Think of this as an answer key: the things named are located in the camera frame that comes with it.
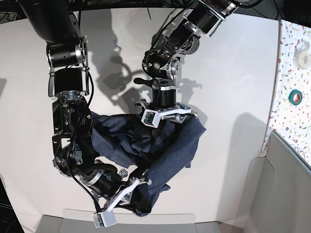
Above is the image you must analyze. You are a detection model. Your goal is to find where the dark blue t-shirt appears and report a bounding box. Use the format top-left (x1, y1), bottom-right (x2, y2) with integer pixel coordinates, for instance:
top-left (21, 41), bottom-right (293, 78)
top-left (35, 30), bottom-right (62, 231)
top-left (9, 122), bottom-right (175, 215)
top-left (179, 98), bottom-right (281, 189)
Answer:
top-left (92, 113), bottom-right (206, 216)

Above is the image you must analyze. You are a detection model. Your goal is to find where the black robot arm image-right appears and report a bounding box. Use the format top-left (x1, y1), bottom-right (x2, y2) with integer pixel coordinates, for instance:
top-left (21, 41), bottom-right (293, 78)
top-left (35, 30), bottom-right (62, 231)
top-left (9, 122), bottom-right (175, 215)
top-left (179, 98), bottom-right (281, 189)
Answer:
top-left (134, 0), bottom-right (240, 128)

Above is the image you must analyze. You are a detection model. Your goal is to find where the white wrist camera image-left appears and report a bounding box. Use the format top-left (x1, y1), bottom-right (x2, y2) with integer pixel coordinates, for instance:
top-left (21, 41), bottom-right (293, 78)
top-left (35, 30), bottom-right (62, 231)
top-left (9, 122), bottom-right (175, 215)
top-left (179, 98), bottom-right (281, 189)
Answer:
top-left (92, 211), bottom-right (117, 229)

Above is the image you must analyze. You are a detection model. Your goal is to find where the grey chair right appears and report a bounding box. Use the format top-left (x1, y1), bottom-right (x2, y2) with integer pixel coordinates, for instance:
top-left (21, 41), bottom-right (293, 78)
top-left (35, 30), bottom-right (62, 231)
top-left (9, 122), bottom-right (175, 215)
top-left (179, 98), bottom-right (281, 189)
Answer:
top-left (235, 133), bottom-right (311, 233)

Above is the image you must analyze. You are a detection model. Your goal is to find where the terrazzo patterned side surface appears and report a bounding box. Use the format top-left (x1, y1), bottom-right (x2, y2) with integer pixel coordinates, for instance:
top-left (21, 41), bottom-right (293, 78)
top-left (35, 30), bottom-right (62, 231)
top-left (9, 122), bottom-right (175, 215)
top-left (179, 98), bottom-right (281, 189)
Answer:
top-left (260, 20), bottom-right (311, 163)

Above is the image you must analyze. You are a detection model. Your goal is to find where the grey chair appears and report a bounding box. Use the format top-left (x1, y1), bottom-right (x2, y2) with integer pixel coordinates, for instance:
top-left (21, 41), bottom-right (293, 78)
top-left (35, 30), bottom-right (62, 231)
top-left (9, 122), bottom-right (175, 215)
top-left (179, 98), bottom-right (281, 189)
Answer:
top-left (235, 133), bottom-right (311, 233)
top-left (36, 209), bottom-right (221, 233)

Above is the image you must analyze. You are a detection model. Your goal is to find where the clear tape roll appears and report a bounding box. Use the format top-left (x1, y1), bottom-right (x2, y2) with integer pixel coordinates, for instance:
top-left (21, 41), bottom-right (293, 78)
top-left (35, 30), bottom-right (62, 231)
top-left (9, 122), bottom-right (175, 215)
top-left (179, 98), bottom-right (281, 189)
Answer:
top-left (294, 41), bottom-right (311, 69)

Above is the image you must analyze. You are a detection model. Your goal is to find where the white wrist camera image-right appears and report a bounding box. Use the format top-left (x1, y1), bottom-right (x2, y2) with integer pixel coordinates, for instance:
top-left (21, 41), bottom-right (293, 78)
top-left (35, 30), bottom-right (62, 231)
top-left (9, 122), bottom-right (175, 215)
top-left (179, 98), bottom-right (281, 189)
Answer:
top-left (141, 109), bottom-right (161, 128)

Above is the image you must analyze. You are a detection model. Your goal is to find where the green tape roll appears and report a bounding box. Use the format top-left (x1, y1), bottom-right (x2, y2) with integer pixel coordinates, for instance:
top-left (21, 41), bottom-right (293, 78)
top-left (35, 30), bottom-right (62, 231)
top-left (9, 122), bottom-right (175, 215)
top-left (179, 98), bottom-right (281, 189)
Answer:
top-left (289, 89), bottom-right (303, 106)

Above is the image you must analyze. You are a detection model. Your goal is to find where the grey chair bottom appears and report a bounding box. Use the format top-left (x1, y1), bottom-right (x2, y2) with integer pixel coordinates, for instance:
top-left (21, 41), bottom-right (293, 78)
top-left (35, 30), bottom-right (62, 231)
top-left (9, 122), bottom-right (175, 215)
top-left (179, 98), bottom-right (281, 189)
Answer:
top-left (36, 209), bottom-right (221, 233)

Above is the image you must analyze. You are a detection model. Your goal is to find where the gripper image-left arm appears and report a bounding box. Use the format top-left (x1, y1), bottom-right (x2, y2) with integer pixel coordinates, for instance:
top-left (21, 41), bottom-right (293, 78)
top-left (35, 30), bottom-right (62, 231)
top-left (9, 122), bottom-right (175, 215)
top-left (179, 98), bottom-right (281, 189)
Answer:
top-left (89, 169), bottom-right (151, 214)

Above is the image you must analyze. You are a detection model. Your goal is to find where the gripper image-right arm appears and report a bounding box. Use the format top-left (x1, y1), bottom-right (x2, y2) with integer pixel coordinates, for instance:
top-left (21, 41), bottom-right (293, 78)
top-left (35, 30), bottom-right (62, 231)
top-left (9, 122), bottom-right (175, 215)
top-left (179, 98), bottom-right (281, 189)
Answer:
top-left (135, 99), bottom-right (198, 124)

